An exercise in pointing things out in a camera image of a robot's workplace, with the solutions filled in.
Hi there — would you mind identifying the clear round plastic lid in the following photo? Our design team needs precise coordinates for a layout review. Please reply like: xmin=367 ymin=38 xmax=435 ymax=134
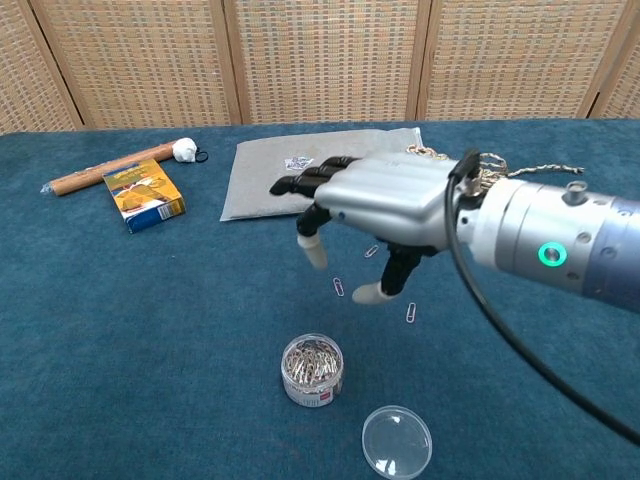
xmin=361 ymin=404 xmax=434 ymax=480

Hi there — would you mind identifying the white crumpled ball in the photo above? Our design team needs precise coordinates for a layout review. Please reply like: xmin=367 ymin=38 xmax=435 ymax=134
xmin=172 ymin=137 xmax=198 ymax=164

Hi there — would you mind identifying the clear round paperclip container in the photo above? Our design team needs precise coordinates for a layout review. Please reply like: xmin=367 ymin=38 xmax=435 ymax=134
xmin=280 ymin=333 xmax=346 ymax=409

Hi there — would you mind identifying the woven bamboo folding screen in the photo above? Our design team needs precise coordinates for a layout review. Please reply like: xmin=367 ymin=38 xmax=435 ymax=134
xmin=0 ymin=0 xmax=640 ymax=135

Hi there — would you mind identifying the grey plastic zip bag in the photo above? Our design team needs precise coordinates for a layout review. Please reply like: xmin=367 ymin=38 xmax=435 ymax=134
xmin=219 ymin=127 xmax=426 ymax=224

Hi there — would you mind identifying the wooden rod in plastic sleeve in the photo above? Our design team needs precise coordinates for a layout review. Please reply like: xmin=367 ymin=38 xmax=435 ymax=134
xmin=39 ymin=139 xmax=177 ymax=197

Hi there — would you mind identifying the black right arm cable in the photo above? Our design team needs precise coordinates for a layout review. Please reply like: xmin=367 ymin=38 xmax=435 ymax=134
xmin=446 ymin=148 xmax=640 ymax=448

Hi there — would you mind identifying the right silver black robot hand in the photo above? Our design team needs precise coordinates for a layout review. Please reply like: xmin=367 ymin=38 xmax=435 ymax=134
xmin=268 ymin=152 xmax=460 ymax=306

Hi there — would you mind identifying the yellow card box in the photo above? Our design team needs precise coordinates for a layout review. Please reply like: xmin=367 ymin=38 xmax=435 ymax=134
xmin=102 ymin=159 xmax=187 ymax=235

